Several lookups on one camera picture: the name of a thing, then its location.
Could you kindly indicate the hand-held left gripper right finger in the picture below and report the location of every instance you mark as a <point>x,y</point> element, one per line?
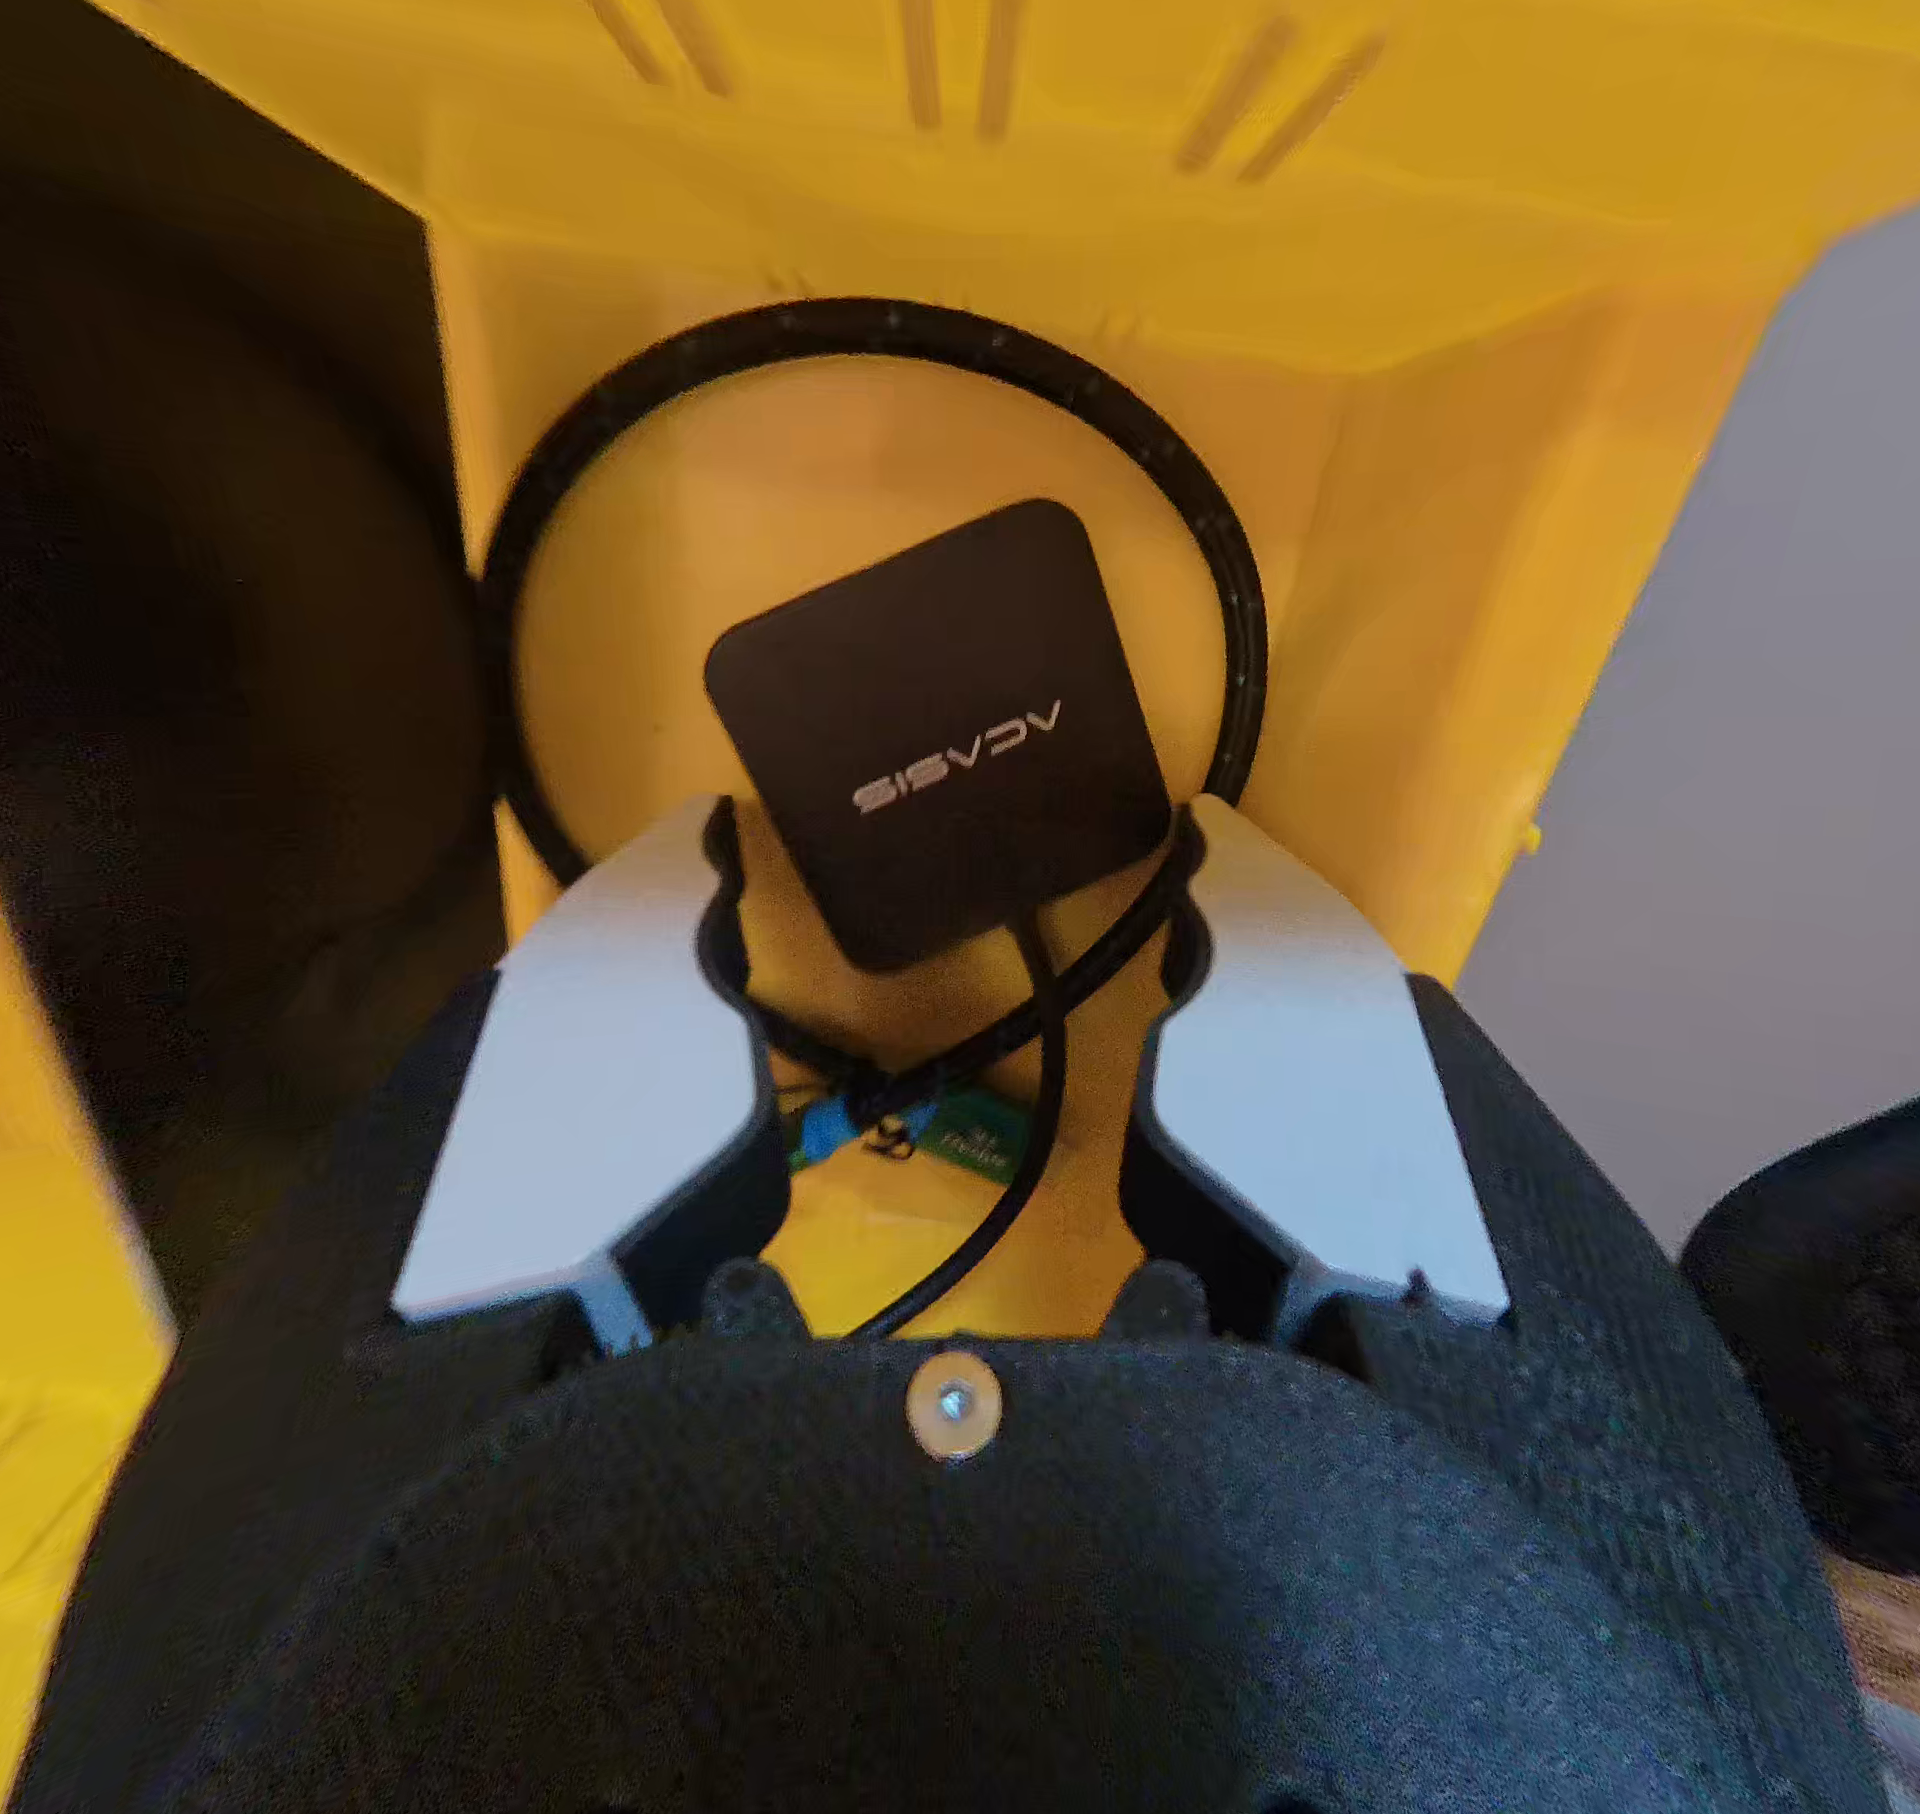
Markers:
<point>1305,1094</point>

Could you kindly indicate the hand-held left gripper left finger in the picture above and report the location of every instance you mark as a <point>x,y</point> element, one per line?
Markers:
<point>585,1094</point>

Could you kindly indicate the black square usb hub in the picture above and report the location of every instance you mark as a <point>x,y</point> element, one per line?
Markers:
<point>931,720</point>

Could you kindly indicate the yellow plastic bin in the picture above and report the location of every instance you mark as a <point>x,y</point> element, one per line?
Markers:
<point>1049,194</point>

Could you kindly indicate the black bin divider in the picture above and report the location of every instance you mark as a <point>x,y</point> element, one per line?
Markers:
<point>226,644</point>

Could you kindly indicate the black mesh cushion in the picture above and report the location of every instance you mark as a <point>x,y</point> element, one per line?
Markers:
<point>1830,1334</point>

